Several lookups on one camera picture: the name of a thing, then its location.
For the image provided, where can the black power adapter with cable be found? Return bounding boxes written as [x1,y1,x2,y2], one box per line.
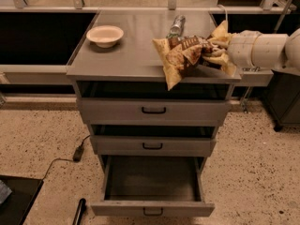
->
[42,135,89,179]

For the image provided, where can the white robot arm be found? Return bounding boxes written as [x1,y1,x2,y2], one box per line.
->
[202,30,299,68]

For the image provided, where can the bottom grey drawer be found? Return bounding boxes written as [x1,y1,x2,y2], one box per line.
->
[91,156,215,217]

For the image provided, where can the black handle on floor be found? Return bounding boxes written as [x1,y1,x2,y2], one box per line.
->
[72,198,86,225]

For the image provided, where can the white cable behind counter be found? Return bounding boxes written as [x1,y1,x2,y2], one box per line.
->
[217,4,229,25]

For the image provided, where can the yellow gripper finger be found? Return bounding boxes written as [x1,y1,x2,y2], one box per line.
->
[202,49,229,65]
[209,37,232,48]

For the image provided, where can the silver soda can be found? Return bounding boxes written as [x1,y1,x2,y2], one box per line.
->
[169,15,186,38]

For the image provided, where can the top grey drawer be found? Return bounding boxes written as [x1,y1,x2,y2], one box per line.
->
[77,81,230,126]

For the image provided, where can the white bowl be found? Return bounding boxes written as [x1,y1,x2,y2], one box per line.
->
[86,25,124,48]

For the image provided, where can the grey drawer cabinet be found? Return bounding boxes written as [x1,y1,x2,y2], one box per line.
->
[65,8,243,161]

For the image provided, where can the dark cabinet at right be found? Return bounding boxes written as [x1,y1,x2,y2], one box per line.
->
[262,70,300,131]

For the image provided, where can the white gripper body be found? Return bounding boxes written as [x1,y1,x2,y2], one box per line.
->
[227,30,262,68]

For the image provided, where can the brown chip bag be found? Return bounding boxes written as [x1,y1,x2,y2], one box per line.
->
[153,20,236,90]

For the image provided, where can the black tray at lower left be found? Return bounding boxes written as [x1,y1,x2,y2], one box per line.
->
[0,175,43,225]

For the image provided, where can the grey drawer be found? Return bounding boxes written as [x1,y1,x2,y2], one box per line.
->
[91,156,215,217]
[77,81,230,126]
[91,125,216,157]

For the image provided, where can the metal tripod pole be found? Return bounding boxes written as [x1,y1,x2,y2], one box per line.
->
[240,0,299,113]

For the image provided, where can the middle grey drawer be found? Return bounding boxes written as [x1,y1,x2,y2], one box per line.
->
[91,125,216,157]

